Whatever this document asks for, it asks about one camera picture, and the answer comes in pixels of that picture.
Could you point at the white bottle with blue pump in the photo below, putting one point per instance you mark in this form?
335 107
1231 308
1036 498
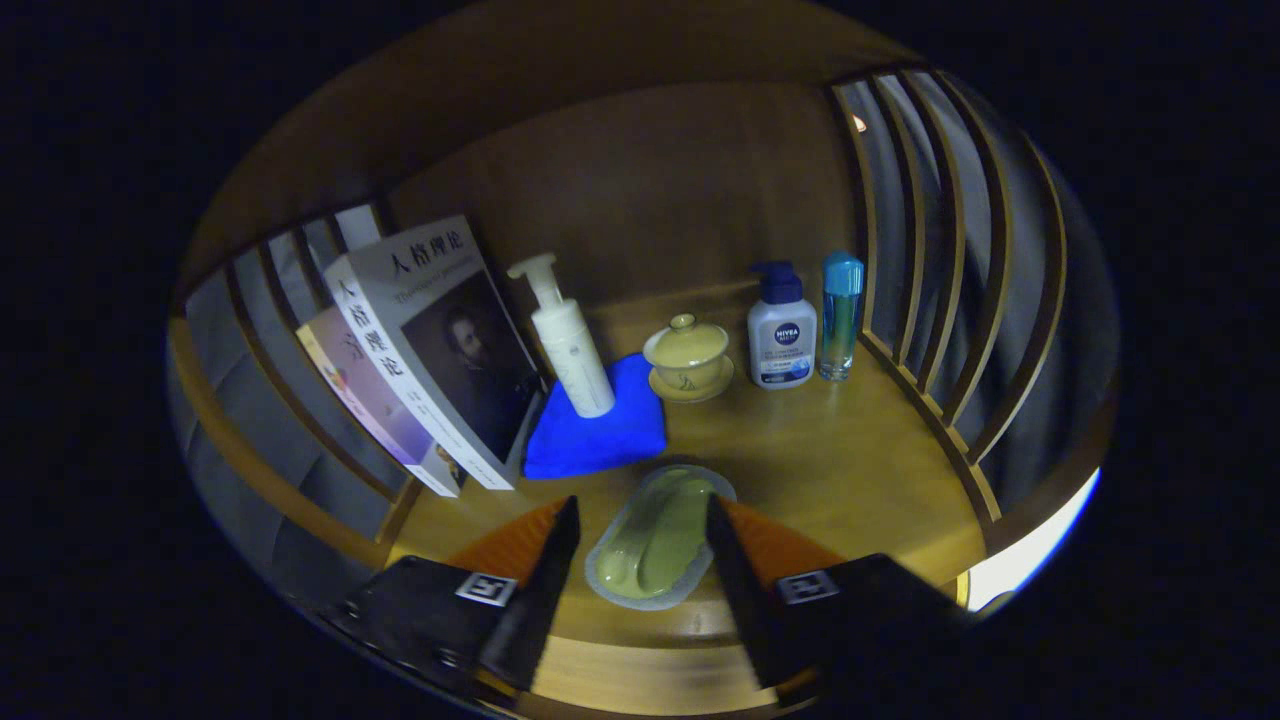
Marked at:
782 340

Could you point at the blue folded cloth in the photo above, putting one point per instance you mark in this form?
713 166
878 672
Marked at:
600 440

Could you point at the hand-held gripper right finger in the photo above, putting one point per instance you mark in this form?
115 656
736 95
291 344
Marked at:
740 590

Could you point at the thick white book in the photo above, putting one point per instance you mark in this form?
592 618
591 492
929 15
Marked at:
440 330

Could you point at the brown wooden cabinet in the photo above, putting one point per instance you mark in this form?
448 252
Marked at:
650 180

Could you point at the yellow lidded teacup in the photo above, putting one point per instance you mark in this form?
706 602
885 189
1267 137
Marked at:
687 352

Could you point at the purple book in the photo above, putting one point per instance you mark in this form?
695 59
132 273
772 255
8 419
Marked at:
350 385

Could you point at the green item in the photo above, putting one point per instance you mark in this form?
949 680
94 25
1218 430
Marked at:
655 540

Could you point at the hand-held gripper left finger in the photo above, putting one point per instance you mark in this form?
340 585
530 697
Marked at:
545 590

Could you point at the yellow saucer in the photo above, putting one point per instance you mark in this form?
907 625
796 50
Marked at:
715 386

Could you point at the wooden countertop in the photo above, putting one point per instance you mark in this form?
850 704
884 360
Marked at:
820 460

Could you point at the clear bottle with blue cap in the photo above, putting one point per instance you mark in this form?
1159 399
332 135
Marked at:
840 320

